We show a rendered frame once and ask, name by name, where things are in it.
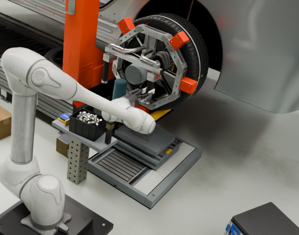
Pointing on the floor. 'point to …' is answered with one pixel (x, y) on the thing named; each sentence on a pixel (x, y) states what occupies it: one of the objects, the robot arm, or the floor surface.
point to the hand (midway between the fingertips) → (148, 91)
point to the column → (77, 161)
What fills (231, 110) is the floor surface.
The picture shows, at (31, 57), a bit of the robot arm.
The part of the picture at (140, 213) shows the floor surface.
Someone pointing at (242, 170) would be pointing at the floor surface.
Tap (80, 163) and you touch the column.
